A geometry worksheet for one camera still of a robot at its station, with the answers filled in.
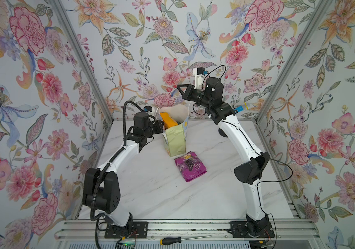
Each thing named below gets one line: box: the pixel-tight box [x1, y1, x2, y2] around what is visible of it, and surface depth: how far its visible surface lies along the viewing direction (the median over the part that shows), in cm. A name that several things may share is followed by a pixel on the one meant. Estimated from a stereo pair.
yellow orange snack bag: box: [159, 112, 179, 130], surface depth 88 cm
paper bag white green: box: [158, 104, 190, 158], surface depth 90 cm
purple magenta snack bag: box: [174, 151, 208, 183], surface depth 92 cm
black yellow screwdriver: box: [159, 234, 213, 246], surface depth 72 cm
